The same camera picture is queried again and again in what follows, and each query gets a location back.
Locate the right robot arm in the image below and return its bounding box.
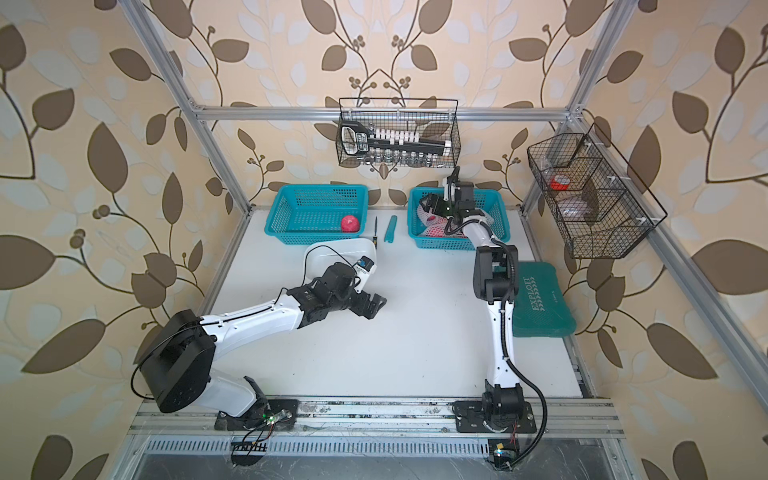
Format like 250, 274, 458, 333
444, 175, 548, 436

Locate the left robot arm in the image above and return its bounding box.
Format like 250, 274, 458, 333
137, 256, 387, 419

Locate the right teal plastic basket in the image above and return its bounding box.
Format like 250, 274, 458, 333
407, 187, 510, 251

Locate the teal plastic basket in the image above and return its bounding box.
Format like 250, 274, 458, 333
407, 187, 510, 251
264, 184, 369, 245

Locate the netted apple far left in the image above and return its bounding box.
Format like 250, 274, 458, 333
417, 193, 445, 227

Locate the white plastic tray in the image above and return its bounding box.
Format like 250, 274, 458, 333
304, 238, 378, 280

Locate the teal knife sheath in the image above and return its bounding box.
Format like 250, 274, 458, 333
384, 215, 398, 243

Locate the left teal plastic basket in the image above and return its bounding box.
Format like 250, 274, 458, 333
264, 184, 369, 245

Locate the black white tool set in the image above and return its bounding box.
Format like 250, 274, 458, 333
338, 121, 453, 157

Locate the green tool case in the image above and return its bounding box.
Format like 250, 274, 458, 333
513, 262, 576, 338

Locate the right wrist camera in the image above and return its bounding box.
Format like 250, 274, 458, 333
443, 166, 460, 195

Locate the back black wire basket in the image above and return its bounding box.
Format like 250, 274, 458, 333
335, 96, 461, 169

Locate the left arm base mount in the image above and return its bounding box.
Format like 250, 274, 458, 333
214, 398, 300, 431

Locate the side black wire basket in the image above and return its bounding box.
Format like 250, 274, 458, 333
527, 124, 668, 260

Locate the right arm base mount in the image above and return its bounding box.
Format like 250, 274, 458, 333
451, 383, 538, 435

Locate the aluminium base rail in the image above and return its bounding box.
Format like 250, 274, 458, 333
128, 396, 625, 459

